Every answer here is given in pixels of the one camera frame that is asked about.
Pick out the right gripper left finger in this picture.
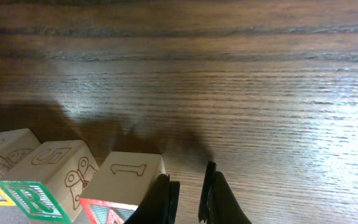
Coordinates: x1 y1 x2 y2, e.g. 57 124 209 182
124 174 180 224

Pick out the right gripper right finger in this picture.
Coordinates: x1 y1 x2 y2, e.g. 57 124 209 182
198 161 251 224

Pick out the red A block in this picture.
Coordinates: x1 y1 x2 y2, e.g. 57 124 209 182
80 151 165 224

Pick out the green R block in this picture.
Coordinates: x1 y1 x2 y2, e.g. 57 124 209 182
0 140 99 223

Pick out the yellow C block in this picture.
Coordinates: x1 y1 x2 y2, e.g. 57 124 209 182
0 128 40 207

